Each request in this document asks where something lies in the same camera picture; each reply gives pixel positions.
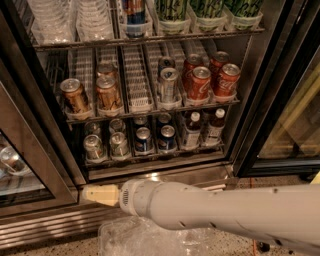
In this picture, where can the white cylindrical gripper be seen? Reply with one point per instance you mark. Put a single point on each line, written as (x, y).
(132, 197)

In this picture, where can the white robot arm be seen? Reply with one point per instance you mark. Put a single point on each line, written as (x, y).
(287, 216)

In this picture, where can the front left pepsi can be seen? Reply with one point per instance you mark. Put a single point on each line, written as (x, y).
(143, 140)

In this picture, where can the pepsi can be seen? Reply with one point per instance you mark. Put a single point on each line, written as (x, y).
(143, 140)
(164, 119)
(141, 121)
(166, 140)

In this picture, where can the rear left 7up can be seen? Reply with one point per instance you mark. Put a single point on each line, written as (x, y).
(92, 128)

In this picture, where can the rear right 7up can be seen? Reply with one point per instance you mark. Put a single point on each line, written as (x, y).
(117, 125)

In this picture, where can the left sliding fridge door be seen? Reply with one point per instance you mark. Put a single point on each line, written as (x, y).
(48, 184)

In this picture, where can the front right pepsi can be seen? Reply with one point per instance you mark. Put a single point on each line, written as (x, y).
(166, 140)

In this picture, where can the rear left pepsi can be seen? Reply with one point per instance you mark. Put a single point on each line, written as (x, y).
(141, 121)

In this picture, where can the rear right pepsi can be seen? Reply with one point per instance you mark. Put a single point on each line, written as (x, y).
(164, 119)

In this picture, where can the front brown can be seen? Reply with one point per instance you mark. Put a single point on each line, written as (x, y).
(108, 93)

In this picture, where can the brown can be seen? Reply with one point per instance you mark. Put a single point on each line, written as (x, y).
(106, 69)
(108, 93)
(74, 95)

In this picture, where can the far left brown can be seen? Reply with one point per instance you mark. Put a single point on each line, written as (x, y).
(74, 95)

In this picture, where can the can behind left door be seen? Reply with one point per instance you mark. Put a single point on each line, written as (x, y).
(13, 163)

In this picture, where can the empty white shelf glide tray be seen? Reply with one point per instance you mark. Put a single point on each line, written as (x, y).
(138, 91)

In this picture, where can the rear brown can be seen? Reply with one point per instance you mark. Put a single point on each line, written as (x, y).
(106, 69)

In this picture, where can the front silver can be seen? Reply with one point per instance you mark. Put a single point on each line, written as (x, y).
(168, 84)

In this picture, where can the silver can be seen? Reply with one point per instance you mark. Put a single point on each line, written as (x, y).
(168, 84)
(165, 62)

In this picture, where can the stainless steel fridge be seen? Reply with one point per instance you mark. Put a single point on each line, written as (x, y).
(37, 71)

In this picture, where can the rear silver can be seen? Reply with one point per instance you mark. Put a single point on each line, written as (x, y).
(165, 62)

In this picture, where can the front left coca-cola can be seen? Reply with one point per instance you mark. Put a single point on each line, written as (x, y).
(199, 83)

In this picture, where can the coca-cola can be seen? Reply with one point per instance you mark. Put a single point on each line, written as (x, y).
(227, 79)
(192, 61)
(199, 83)
(217, 61)

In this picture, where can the rear left coca-cola can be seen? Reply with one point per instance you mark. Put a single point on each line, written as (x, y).
(192, 61)

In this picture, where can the front right coca-cola can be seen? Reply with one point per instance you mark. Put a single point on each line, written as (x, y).
(227, 79)

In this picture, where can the rear right coca-cola can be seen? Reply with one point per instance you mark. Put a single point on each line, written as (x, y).
(217, 61)

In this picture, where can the right glass fridge door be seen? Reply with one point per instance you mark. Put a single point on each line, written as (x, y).
(280, 133)

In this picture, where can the red bull can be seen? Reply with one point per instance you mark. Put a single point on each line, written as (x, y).
(134, 11)

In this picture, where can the left green tall can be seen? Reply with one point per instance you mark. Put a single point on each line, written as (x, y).
(171, 10)

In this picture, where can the green tall can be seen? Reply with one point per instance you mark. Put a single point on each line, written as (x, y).
(207, 8)
(244, 8)
(171, 10)

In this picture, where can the middle green tall can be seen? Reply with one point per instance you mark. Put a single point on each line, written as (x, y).
(207, 8)

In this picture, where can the right green tall can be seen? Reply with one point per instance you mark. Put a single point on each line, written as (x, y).
(244, 8)

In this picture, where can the left white-capped drink bottle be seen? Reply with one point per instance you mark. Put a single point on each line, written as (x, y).
(191, 131)

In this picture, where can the white-capped drink bottle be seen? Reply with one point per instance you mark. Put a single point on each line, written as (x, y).
(214, 128)
(191, 131)

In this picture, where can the right white-capped drink bottle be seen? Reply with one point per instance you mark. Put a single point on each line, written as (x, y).
(214, 128)

